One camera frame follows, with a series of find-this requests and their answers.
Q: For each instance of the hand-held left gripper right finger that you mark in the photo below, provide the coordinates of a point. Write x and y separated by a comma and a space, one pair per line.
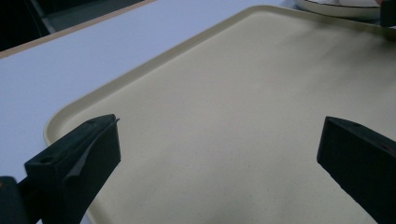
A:
364, 155

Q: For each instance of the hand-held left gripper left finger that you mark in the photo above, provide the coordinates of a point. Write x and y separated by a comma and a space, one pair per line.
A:
77, 168

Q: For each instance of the white plate with dark rim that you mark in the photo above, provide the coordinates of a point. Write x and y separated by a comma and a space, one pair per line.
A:
339, 8

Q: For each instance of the beige plastic tray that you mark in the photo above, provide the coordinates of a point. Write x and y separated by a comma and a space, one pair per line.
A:
236, 118

